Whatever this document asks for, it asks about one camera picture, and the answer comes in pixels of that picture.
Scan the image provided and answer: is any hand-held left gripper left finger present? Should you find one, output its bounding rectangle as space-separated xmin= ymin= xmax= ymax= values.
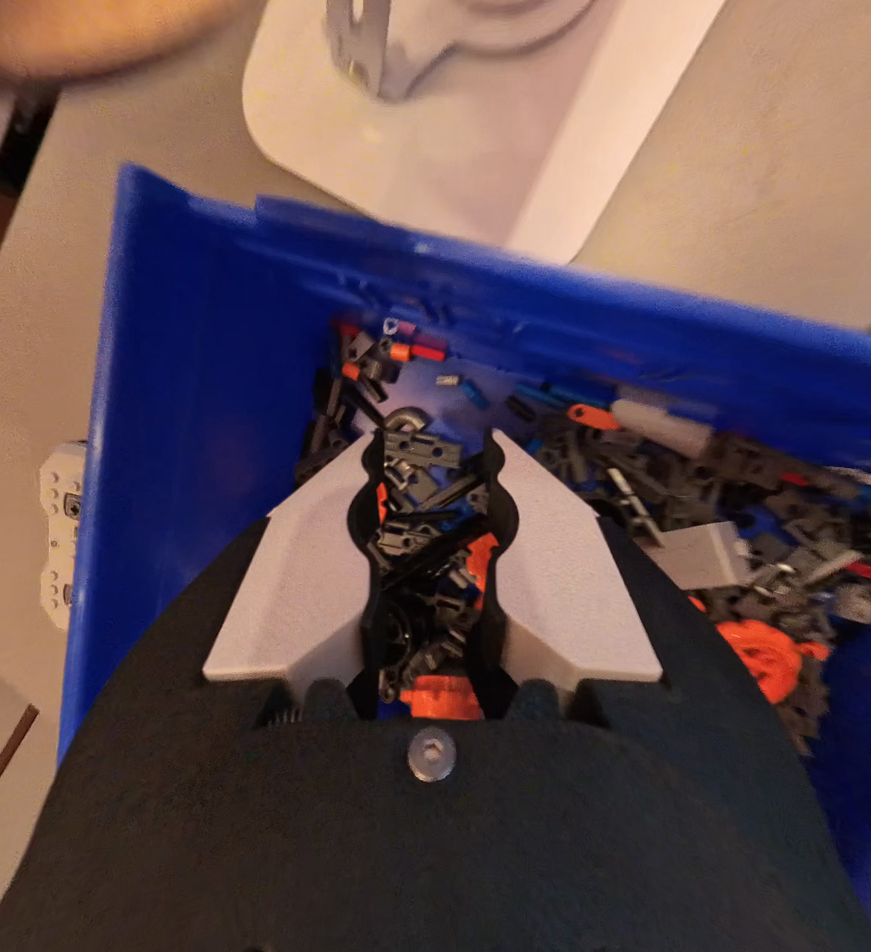
xmin=205 ymin=432 xmax=392 ymax=715

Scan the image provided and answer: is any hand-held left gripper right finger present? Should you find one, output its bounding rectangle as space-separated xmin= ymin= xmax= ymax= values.
xmin=473 ymin=429 xmax=662 ymax=718

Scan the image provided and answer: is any pile of small brick parts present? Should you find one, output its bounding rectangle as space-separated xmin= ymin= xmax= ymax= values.
xmin=294 ymin=310 xmax=871 ymax=760

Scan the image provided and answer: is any blue bin with square tag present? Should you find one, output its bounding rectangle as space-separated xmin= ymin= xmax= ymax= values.
xmin=57 ymin=161 xmax=871 ymax=923

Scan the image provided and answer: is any white perforated brick block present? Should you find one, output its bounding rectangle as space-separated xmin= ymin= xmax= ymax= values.
xmin=37 ymin=439 xmax=97 ymax=635

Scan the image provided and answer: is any white book stand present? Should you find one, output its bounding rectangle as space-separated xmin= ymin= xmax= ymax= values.
xmin=239 ymin=0 xmax=726 ymax=266

